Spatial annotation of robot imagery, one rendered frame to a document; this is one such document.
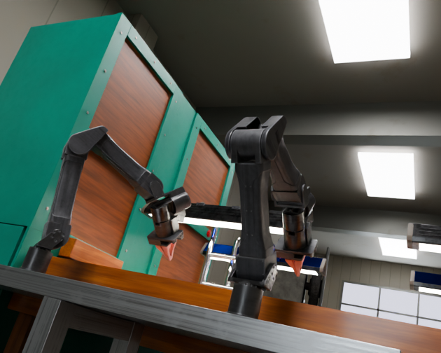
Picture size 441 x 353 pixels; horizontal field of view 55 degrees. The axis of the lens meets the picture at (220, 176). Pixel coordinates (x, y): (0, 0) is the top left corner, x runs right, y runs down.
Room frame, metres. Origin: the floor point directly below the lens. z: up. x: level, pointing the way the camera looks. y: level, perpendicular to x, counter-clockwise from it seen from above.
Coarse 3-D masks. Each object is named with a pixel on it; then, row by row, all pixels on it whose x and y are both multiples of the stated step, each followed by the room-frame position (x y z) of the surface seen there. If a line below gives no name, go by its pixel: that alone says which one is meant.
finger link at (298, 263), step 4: (276, 252) 1.10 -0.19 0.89; (280, 252) 1.09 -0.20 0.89; (284, 252) 1.08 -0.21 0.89; (276, 256) 1.11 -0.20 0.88; (280, 256) 1.10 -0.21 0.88; (284, 256) 1.09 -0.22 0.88; (288, 256) 1.09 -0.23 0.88; (292, 256) 1.08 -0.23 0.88; (296, 256) 1.08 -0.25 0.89; (300, 256) 1.08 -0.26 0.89; (304, 256) 1.12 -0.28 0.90; (296, 260) 1.08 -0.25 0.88; (300, 260) 1.08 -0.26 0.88; (296, 264) 1.10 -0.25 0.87; (300, 264) 1.09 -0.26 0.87; (296, 268) 1.12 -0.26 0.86; (300, 268) 1.14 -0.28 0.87; (300, 272) 1.15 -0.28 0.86
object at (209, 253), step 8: (232, 208) 1.49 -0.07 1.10; (216, 232) 1.70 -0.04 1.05; (208, 248) 1.70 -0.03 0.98; (208, 256) 1.69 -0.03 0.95; (216, 256) 1.68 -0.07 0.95; (224, 256) 1.66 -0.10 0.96; (232, 256) 1.65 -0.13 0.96; (208, 264) 1.70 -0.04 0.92; (200, 280) 1.70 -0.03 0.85; (224, 288) 1.65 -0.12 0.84
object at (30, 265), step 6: (30, 246) 1.17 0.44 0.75; (30, 252) 1.14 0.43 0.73; (36, 252) 1.14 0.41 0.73; (42, 252) 1.14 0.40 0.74; (48, 252) 1.15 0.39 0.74; (24, 258) 1.15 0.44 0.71; (30, 258) 1.14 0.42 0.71; (36, 258) 1.14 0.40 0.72; (42, 258) 1.15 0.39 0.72; (48, 258) 1.16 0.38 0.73; (24, 264) 1.14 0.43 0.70; (30, 264) 1.14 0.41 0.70; (36, 264) 1.14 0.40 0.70; (42, 264) 1.15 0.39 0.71; (48, 264) 1.17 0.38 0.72; (36, 270) 1.14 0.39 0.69; (42, 270) 1.16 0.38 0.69
